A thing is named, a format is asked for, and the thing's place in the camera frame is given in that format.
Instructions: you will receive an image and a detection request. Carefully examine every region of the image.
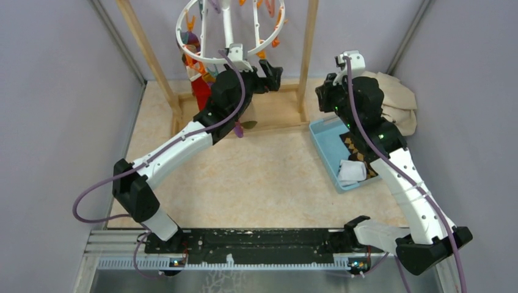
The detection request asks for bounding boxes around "white round clip hanger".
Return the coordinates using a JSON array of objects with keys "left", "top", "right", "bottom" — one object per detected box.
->
[{"left": 175, "top": 1, "right": 287, "bottom": 65}]

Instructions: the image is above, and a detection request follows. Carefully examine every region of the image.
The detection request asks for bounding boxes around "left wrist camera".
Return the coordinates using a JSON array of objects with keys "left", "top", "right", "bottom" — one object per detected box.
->
[{"left": 226, "top": 43, "right": 254, "bottom": 72}]

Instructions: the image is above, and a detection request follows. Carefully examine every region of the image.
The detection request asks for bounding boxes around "purple pink striped sock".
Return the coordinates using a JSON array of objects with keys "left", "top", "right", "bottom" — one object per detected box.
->
[{"left": 233, "top": 123, "right": 244, "bottom": 138}]

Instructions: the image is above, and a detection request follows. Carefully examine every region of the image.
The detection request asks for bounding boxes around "beige crumpled cloth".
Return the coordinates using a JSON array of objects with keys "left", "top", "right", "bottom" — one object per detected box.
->
[{"left": 361, "top": 71, "right": 417, "bottom": 137}]

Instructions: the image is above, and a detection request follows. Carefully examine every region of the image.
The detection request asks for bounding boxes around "wooden hanger stand frame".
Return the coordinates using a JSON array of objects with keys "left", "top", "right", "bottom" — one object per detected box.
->
[{"left": 117, "top": 1, "right": 319, "bottom": 135}]

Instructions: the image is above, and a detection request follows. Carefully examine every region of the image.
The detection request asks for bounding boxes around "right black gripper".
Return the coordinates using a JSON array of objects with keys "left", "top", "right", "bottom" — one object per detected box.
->
[{"left": 316, "top": 71, "right": 359, "bottom": 131}]

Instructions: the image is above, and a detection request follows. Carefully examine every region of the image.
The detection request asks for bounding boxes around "purple yellow hanging sock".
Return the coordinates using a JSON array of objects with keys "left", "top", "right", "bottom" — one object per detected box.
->
[{"left": 181, "top": 31, "right": 200, "bottom": 54}]

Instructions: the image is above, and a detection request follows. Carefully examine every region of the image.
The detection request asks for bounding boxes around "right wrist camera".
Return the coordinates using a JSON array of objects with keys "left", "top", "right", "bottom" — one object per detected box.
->
[{"left": 335, "top": 50, "right": 366, "bottom": 77}]

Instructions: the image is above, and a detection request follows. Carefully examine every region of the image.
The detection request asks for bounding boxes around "white folded sock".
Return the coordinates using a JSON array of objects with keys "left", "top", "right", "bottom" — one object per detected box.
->
[{"left": 337, "top": 160, "right": 367, "bottom": 186}]

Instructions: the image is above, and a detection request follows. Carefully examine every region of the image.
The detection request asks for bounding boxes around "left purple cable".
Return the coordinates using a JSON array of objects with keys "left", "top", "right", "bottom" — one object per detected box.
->
[{"left": 71, "top": 49, "right": 247, "bottom": 281}]

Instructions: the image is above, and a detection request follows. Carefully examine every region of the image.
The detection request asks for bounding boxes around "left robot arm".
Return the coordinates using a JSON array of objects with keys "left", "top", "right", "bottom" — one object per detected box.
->
[{"left": 112, "top": 59, "right": 283, "bottom": 253}]

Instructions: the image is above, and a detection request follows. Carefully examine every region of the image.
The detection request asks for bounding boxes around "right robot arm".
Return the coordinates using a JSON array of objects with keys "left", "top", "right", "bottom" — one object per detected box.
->
[{"left": 315, "top": 73, "right": 473, "bottom": 275}]

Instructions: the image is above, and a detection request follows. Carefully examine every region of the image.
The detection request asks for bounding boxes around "brown yellow argyle sock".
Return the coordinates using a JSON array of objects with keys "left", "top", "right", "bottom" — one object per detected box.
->
[{"left": 340, "top": 132, "right": 378, "bottom": 179}]

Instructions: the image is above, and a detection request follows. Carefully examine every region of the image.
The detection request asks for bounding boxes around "red santa sock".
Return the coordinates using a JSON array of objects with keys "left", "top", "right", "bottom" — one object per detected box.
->
[{"left": 187, "top": 68, "right": 214, "bottom": 110}]

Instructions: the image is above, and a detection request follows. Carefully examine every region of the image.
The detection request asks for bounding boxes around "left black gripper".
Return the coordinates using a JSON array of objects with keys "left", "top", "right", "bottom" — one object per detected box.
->
[{"left": 223, "top": 57, "right": 281, "bottom": 118}]

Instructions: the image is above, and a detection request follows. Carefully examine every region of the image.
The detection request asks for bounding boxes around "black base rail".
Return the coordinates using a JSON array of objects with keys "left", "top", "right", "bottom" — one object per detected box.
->
[{"left": 144, "top": 228, "right": 380, "bottom": 265}]

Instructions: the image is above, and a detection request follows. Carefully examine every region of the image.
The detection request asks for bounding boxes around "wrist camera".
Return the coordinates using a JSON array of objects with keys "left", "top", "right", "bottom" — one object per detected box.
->
[
  {"left": 335, "top": 50, "right": 366, "bottom": 77},
  {"left": 226, "top": 43, "right": 254, "bottom": 72}
]

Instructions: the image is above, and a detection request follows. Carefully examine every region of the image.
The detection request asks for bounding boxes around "light blue plastic basket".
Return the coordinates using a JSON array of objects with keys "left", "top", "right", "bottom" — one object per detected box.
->
[{"left": 308, "top": 116, "right": 380, "bottom": 194}]

